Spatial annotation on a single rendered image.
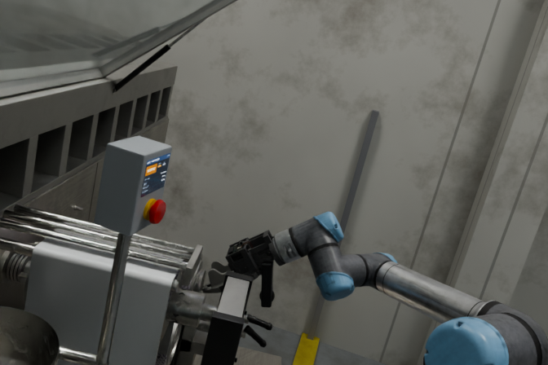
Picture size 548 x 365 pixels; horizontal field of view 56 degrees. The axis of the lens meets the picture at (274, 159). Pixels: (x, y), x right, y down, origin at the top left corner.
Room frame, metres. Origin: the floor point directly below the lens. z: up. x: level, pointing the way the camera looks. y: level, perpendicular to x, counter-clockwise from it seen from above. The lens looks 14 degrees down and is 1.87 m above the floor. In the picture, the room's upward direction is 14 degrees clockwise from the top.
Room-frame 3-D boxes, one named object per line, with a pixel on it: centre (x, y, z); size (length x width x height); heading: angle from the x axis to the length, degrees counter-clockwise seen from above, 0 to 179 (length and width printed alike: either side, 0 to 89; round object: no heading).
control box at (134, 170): (0.58, 0.15, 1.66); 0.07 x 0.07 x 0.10; 77
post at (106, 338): (0.58, 0.15, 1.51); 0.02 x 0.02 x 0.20
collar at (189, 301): (0.88, 0.10, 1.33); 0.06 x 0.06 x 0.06; 0
